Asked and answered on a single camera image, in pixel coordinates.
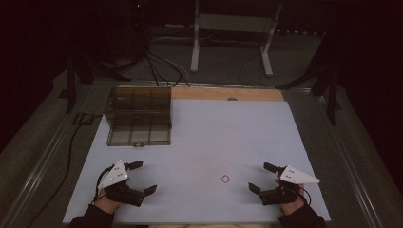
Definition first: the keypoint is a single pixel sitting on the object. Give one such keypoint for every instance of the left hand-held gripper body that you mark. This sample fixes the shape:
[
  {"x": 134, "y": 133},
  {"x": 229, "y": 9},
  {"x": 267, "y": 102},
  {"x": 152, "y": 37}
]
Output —
[{"x": 114, "y": 177}]

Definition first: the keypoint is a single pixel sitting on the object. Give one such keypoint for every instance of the clear brown compartment box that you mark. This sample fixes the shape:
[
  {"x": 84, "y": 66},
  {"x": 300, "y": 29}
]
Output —
[{"x": 139, "y": 117}]

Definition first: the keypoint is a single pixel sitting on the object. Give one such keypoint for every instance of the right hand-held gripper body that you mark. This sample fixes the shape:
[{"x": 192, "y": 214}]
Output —
[{"x": 296, "y": 177}]

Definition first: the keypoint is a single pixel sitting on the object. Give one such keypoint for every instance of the person's left hand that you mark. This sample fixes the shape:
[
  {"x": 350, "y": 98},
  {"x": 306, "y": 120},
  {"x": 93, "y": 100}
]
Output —
[{"x": 106, "y": 205}]

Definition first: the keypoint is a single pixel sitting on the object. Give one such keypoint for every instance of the person's right hand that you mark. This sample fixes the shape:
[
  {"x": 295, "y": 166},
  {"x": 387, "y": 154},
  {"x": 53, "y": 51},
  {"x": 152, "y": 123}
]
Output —
[{"x": 293, "y": 207}]

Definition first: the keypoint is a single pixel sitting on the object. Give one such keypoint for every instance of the white metal stand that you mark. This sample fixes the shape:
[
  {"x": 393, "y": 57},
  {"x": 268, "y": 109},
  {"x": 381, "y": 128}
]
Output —
[{"x": 231, "y": 22}]

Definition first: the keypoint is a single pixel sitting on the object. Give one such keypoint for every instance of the wooden board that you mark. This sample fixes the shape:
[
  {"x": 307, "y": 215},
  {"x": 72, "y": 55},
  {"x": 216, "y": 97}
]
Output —
[{"x": 221, "y": 94}]

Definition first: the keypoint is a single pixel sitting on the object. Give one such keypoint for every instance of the black tripod stand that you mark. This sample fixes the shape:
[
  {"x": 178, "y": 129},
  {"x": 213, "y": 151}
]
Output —
[
  {"x": 71, "y": 79},
  {"x": 331, "y": 79}
]

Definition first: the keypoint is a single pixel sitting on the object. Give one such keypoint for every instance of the metal floor rail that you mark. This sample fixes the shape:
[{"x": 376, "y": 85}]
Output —
[
  {"x": 41, "y": 164},
  {"x": 351, "y": 164}
]

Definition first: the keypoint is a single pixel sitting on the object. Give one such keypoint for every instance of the white table mat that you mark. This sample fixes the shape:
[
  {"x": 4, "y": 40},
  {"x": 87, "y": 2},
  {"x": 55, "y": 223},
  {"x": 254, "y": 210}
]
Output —
[{"x": 215, "y": 139}]

